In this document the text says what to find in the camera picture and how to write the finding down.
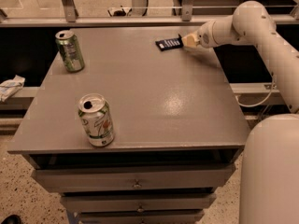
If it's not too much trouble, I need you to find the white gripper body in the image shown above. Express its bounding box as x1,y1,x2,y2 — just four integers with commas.
197,21,218,48

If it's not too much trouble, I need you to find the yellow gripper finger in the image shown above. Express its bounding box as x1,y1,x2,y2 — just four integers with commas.
181,32,199,48

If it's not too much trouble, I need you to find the blue rxbar blueberry wrapper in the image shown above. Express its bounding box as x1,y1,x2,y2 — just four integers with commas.
155,35,183,51

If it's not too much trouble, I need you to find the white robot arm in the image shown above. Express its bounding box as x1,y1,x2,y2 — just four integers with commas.
182,1,299,224

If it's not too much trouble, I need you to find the white 7up can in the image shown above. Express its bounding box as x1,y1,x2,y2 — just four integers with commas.
78,93,114,147

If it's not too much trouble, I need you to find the green soda can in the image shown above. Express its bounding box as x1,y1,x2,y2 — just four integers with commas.
55,30,85,72

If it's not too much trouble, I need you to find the grey drawer cabinet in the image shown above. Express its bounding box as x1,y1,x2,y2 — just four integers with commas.
7,26,257,224

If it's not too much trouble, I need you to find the middle grey drawer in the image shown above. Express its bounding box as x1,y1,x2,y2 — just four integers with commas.
61,193,216,213

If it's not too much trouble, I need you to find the grey drawer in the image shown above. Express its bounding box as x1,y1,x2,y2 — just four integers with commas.
79,210,204,224
61,193,216,213
32,164,235,193

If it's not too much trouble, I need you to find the white crumpled cloth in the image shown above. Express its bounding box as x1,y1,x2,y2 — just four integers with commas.
0,76,25,102

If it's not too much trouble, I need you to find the top grey drawer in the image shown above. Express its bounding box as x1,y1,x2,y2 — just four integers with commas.
32,164,235,193

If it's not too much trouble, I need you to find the bottom grey drawer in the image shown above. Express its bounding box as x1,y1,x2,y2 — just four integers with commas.
79,210,204,224

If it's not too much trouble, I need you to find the black shoe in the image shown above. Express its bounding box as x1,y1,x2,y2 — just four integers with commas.
1,215,22,224

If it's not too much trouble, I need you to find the white cable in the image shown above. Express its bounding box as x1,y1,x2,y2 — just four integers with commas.
235,75,277,108

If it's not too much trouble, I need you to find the metal railing frame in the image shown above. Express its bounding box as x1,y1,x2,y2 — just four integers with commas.
0,0,299,27

